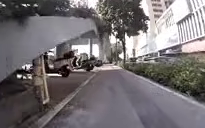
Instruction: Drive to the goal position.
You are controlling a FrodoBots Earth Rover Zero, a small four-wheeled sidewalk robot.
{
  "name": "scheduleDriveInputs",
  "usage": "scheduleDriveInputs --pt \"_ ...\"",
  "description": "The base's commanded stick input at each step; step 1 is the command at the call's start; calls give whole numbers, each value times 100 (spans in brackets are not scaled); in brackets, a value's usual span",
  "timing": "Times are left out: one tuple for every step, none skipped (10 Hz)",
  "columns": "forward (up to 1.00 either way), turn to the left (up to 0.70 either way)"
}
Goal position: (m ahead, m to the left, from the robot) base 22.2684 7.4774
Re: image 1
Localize dark paved parking strip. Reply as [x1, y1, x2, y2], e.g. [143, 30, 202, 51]
[0, 70, 96, 128]

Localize grey paved path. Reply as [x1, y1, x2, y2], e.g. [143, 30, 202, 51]
[43, 64, 205, 128]

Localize dark leafy tree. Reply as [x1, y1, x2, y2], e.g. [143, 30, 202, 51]
[96, 0, 151, 68]

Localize tree trunk with support stake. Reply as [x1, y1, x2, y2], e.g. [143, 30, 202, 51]
[31, 54, 51, 108]

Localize grey concrete viaduct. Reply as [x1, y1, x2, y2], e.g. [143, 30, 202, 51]
[0, 14, 113, 91]

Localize pale kerb beside hedge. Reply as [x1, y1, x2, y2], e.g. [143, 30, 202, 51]
[121, 68, 205, 113]

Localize green hedge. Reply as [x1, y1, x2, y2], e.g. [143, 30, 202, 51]
[123, 56, 205, 104]

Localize leafy tree crowns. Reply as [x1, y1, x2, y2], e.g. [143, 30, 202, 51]
[0, 0, 101, 21]

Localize white building with grid windows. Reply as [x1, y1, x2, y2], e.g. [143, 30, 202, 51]
[133, 0, 205, 63]

